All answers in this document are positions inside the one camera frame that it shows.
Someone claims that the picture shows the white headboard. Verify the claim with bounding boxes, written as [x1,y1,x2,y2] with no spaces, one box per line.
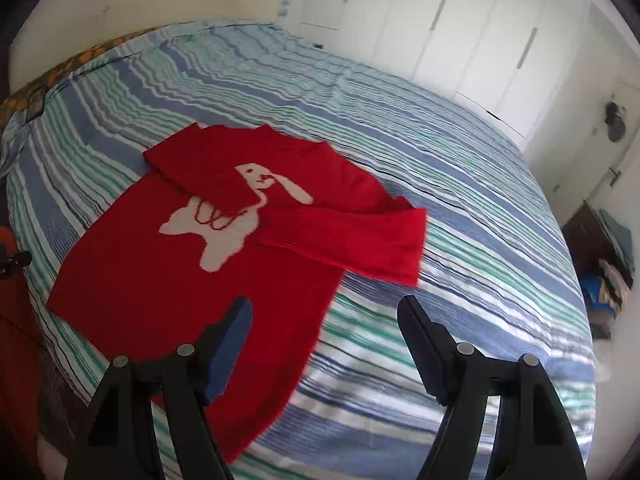
[7,0,281,91]

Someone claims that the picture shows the blue green striped bedspread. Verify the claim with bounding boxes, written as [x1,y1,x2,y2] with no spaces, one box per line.
[0,20,598,480]

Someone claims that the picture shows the orange patterned pillow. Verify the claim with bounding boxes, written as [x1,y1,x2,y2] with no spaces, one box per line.
[0,25,166,121]

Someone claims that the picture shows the dark wooden furniture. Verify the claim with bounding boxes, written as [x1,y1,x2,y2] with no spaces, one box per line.
[562,200,621,291]

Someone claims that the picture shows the black ceiling spotlight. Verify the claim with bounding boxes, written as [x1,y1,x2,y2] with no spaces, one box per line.
[604,101,629,144]

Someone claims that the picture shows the white wardrobe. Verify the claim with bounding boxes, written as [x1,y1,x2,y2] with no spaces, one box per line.
[277,0,621,141]

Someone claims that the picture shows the white door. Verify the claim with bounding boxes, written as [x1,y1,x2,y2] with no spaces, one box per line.
[560,82,640,226]

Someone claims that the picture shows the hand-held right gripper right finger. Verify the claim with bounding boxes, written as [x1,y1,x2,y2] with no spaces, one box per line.
[396,295,588,480]

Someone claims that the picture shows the red sweater with white figure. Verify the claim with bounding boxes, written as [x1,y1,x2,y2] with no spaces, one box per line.
[46,122,428,463]

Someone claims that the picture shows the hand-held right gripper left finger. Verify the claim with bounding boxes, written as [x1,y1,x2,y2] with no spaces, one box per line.
[64,296,255,480]

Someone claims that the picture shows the pile of folded clothes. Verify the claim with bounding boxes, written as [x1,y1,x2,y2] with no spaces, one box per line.
[582,207,639,342]

